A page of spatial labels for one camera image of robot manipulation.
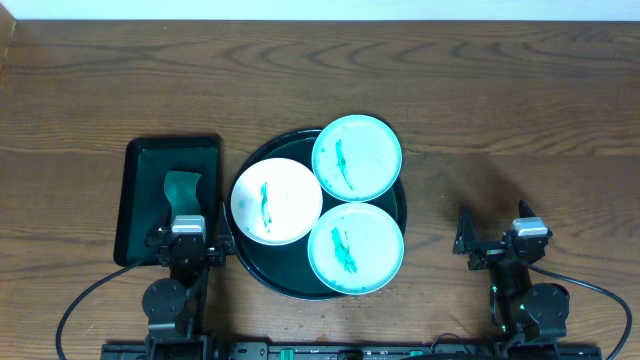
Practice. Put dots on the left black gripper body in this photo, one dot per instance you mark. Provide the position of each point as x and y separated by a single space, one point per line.
187 251

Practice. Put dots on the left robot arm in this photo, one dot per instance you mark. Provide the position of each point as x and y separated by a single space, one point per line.
175 305

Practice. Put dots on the rectangular black tray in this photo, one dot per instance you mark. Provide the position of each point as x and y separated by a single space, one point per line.
143 205

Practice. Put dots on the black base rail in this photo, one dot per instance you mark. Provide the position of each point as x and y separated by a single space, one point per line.
263 351

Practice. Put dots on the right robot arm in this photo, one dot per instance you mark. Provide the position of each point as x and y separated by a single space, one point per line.
532 316

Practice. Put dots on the light green plate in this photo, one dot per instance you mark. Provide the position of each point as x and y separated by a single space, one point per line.
356 158
355 248

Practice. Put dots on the white plate with green stain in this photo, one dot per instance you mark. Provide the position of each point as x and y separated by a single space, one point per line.
276 201

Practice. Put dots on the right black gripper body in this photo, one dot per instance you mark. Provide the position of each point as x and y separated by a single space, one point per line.
487 254

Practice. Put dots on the green scouring sponge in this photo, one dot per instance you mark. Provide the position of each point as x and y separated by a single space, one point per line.
180 189

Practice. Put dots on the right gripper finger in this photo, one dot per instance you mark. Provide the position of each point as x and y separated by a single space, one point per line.
465 241
524 210

